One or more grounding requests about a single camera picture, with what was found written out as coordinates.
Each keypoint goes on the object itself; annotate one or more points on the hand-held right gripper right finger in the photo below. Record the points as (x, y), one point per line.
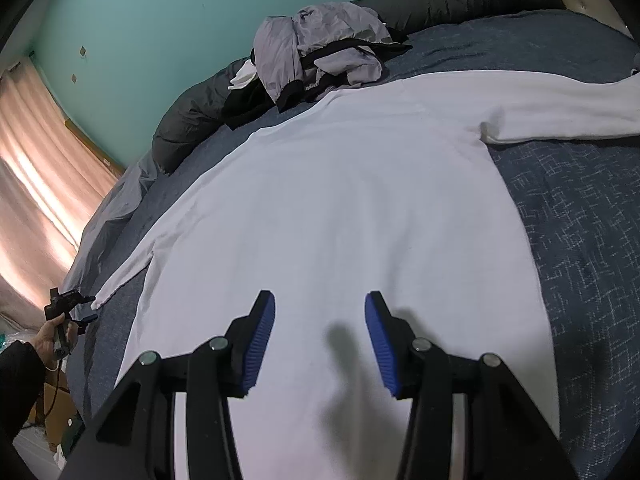
(381, 345)

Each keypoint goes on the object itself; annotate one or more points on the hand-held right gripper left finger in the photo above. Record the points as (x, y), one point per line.
(257, 345)

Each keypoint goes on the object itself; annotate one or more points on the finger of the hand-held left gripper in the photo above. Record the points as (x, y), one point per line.
(86, 318)
(80, 297)

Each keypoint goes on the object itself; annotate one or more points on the white long-sleeve shirt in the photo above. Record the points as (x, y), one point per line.
(325, 185)

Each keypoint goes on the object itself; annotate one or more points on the person's left forearm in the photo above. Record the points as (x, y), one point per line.
(17, 390)

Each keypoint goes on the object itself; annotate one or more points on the person's left hand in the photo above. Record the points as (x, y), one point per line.
(44, 345)

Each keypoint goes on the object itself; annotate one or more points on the light grey bed sheet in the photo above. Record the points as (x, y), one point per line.
(110, 220)

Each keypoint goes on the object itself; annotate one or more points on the cardboard box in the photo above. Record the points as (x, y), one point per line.
(50, 410)

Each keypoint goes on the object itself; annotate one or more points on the pink curtain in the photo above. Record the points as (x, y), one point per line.
(40, 160)

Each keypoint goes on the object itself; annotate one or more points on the wooden window trim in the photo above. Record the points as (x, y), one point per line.
(95, 147)

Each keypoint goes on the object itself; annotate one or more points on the bed with blue-grey sheet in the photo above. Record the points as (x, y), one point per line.
(575, 210)

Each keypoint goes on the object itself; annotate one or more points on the small white cloth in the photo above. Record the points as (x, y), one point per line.
(245, 76)

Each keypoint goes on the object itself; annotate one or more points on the grey jacket with black trim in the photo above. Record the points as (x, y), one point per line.
(320, 25)

